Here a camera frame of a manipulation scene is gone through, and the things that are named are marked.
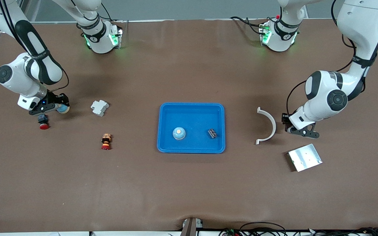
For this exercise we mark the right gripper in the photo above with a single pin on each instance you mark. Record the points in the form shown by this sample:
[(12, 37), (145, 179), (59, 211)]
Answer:
[(56, 98)]

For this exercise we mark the blue dome call bell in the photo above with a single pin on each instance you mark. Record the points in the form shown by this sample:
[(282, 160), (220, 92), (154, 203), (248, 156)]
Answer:
[(179, 132), (64, 108)]

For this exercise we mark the orange emergency stop button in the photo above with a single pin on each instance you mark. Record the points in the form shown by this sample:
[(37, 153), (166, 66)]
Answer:
[(106, 141)]

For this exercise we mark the blue plastic tray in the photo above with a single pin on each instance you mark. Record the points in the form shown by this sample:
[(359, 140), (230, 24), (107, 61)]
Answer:
[(192, 144)]

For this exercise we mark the silver metal plate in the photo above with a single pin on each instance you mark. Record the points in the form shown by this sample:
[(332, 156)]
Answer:
[(305, 158)]

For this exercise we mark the white curved plastic clamp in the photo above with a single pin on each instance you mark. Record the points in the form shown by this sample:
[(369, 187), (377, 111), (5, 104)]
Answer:
[(275, 126)]

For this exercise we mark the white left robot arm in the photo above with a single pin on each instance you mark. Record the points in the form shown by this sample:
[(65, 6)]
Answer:
[(323, 85)]

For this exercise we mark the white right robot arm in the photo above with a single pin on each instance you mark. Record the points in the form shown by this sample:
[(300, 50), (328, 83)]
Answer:
[(15, 82)]

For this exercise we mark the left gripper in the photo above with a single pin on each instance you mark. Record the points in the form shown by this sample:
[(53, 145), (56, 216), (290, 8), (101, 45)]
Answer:
[(285, 120)]

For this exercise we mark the red mushroom push button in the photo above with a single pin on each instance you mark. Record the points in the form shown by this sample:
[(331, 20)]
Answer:
[(43, 122)]

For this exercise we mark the brown table cover sheet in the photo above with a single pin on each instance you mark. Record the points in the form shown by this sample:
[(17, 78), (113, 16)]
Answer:
[(189, 186)]

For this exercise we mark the white circuit breaker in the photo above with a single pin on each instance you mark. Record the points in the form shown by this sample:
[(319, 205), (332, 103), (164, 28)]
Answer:
[(99, 108)]

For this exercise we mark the grey metal bracket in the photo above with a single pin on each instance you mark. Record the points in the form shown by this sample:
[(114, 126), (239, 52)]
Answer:
[(191, 226)]

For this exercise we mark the small black ribbed component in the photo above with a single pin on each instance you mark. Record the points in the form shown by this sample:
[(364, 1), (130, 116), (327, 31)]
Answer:
[(212, 133)]

